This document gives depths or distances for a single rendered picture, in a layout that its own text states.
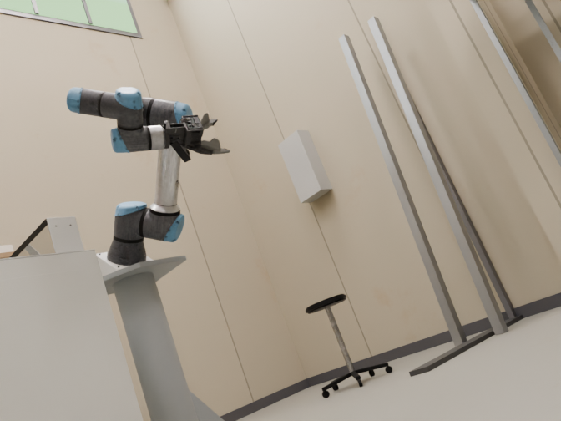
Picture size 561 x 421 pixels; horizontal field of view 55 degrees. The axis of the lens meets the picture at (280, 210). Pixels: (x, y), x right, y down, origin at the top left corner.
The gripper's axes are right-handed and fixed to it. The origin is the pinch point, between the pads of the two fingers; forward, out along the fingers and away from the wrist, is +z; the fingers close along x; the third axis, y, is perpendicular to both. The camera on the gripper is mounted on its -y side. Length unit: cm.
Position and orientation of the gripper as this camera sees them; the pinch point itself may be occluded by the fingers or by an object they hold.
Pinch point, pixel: (224, 137)
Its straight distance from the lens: 177.7
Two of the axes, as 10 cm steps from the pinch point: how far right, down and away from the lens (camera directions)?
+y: 2.1, -6.4, -7.4
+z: 9.1, -1.3, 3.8
